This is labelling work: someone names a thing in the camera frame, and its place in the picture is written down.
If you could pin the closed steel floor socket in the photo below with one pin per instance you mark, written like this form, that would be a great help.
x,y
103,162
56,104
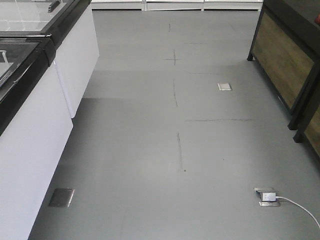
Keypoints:
x,y
224,86

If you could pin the white store shelving unit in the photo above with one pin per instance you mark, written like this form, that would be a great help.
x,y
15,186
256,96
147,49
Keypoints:
x,y
175,5

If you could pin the open floor socket box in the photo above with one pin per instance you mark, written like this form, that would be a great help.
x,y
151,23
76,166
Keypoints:
x,y
258,191

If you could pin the near white chest freezer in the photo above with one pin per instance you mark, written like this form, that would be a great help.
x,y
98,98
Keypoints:
x,y
35,125

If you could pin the white chest freezer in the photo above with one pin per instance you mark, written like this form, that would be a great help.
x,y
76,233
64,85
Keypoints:
x,y
35,125
69,24

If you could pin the left steel floor socket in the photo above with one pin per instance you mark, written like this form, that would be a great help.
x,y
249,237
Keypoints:
x,y
61,197

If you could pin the far white chest freezer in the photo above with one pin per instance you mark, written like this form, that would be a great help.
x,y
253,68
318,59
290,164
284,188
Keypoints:
x,y
69,24

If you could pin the white power adapter plug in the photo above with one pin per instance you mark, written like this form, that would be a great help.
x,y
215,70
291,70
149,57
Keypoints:
x,y
268,196

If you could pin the wooden black-framed display stand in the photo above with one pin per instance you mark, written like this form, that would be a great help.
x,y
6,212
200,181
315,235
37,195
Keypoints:
x,y
286,45

